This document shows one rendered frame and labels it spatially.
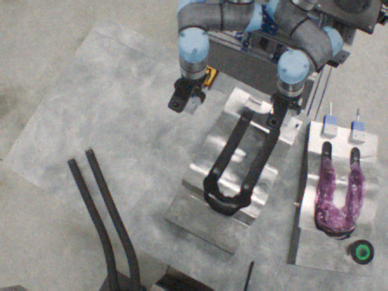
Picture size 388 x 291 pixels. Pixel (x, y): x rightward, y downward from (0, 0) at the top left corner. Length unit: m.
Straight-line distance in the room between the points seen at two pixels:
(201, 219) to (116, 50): 0.72
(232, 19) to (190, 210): 0.61
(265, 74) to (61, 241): 1.45
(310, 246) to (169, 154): 0.57
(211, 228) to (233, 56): 1.17
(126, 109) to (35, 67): 1.25
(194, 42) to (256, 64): 1.26
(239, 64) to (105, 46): 0.87
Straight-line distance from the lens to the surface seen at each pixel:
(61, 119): 1.48
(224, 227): 1.27
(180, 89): 1.11
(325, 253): 1.28
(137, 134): 1.39
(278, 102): 1.13
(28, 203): 2.33
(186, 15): 1.02
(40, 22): 2.75
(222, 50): 2.20
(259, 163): 1.29
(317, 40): 1.02
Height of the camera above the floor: 2.12
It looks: 75 degrees down
